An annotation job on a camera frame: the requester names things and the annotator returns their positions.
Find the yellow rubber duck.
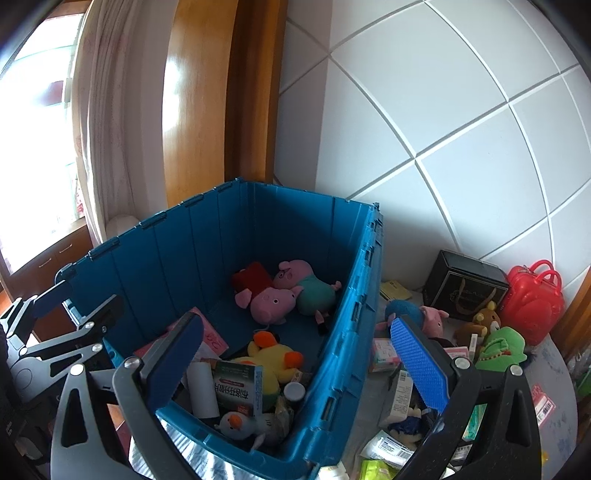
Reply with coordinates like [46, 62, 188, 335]
[232, 331, 304, 396]

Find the pink tissue pack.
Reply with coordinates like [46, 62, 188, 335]
[133, 307, 229, 371]

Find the green orange medicine box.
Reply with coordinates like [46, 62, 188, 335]
[213, 361, 263, 417]

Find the dark wooden cabinet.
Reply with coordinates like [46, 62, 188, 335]
[1, 220, 92, 341]

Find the white barcode medicine box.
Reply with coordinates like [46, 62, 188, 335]
[379, 369, 414, 429]

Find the green frog plush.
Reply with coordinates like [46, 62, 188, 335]
[476, 327, 527, 373]

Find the blue pig plush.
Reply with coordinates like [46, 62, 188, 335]
[375, 300, 449, 338]

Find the brown bear plush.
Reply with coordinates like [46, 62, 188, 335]
[453, 301, 502, 347]

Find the pink white box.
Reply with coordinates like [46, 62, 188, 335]
[369, 338, 401, 373]

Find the red white medicine box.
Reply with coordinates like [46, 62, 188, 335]
[531, 384, 556, 428]

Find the black gift box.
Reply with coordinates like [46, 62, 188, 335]
[422, 250, 509, 322]

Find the white snowman toy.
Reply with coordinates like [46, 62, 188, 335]
[215, 412, 280, 450]

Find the red plastic toy case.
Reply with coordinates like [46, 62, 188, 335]
[499, 259, 565, 347]

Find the pink pig plush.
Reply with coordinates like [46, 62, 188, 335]
[235, 286, 304, 326]

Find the pig plush teal shirt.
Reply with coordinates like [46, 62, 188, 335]
[273, 260, 342, 325]

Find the blue plastic storage crate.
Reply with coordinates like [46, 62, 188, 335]
[56, 180, 383, 479]

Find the white curtain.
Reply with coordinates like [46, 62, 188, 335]
[71, 1, 177, 245]

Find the wooden door frame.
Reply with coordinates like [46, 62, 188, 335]
[162, 1, 287, 206]

